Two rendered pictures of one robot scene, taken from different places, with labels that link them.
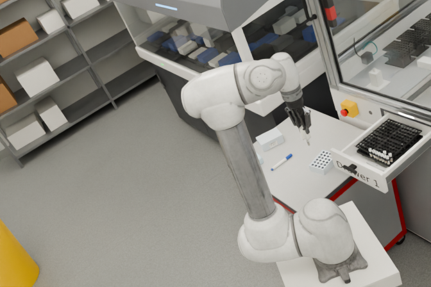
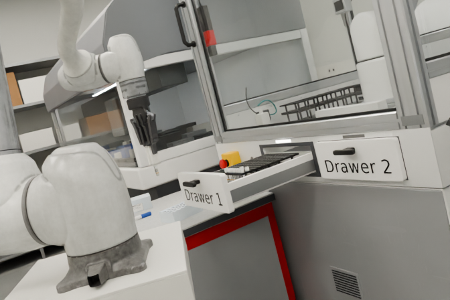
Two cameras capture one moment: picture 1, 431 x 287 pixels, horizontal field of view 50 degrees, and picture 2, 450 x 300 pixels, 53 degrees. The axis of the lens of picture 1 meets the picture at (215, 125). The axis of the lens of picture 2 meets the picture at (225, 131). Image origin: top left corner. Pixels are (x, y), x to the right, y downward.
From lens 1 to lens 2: 122 cm
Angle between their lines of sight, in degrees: 29
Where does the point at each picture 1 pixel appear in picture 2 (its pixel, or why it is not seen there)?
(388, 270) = (171, 269)
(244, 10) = not seen: hidden behind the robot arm
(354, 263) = (122, 262)
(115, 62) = not seen: hidden behind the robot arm
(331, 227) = (79, 166)
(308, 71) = (209, 151)
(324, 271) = (71, 274)
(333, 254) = (81, 228)
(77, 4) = (33, 139)
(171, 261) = not seen: outside the picture
